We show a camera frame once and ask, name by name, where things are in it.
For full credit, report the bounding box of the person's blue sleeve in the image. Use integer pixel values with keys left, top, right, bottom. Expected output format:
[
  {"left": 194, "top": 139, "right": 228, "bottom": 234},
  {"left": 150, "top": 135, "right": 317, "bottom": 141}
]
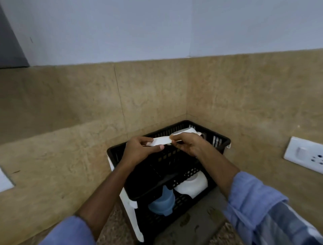
[
  {"left": 223, "top": 171, "right": 323, "bottom": 245},
  {"left": 39, "top": 216, "right": 96, "bottom": 245}
]

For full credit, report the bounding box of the white wall socket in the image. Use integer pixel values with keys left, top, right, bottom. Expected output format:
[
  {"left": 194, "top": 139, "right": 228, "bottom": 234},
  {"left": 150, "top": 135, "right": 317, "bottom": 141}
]
[{"left": 283, "top": 136, "right": 323, "bottom": 175}]

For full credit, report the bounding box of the yellow rimmed picture bowl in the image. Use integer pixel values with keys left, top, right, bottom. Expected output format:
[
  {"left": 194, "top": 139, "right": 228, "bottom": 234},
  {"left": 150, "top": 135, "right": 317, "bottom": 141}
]
[{"left": 171, "top": 127, "right": 203, "bottom": 139}]

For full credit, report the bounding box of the person's right hand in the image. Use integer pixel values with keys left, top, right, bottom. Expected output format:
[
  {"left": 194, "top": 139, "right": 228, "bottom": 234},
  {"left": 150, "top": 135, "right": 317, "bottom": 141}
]
[{"left": 169, "top": 132, "right": 215, "bottom": 160}]

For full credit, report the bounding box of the black plastic dish rack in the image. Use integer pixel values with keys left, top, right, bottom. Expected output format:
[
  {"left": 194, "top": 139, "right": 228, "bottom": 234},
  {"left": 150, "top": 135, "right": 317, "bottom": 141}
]
[{"left": 107, "top": 120, "right": 231, "bottom": 245}]

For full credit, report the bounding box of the person's left hand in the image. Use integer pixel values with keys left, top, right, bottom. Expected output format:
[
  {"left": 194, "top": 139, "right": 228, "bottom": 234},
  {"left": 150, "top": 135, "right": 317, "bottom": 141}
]
[{"left": 120, "top": 136, "right": 165, "bottom": 169}]

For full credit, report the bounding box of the grey cabinet panel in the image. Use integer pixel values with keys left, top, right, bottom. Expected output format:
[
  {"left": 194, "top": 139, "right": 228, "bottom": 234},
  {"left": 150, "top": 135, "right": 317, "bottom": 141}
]
[{"left": 0, "top": 5, "right": 30, "bottom": 69}]

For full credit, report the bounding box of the person's right blue sleeve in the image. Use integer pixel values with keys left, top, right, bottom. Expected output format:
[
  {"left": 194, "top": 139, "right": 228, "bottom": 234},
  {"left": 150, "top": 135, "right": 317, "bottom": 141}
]
[{"left": 223, "top": 171, "right": 323, "bottom": 245}]

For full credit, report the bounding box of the white bowl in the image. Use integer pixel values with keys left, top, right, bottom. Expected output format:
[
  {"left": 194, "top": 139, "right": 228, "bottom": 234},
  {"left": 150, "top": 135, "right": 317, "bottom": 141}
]
[{"left": 173, "top": 171, "right": 209, "bottom": 199}]

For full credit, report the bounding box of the person's left blue sleeve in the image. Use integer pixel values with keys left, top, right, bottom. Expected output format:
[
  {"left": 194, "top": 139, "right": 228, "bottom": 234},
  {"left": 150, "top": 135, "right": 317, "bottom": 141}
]
[{"left": 39, "top": 216, "right": 96, "bottom": 245}]

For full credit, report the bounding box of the grey flat tray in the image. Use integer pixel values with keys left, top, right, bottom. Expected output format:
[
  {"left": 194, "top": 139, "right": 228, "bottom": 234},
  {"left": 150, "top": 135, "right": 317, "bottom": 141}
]
[{"left": 151, "top": 186, "right": 229, "bottom": 245}]

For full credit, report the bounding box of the person's left forearm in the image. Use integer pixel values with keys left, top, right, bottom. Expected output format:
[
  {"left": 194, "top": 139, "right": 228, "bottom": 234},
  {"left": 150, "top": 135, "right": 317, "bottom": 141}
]
[{"left": 75, "top": 161, "right": 134, "bottom": 240}]

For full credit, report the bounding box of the blue cup with handles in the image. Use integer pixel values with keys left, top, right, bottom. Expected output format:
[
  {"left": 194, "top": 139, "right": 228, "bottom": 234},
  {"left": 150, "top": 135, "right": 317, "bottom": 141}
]
[{"left": 148, "top": 185, "right": 176, "bottom": 217}]

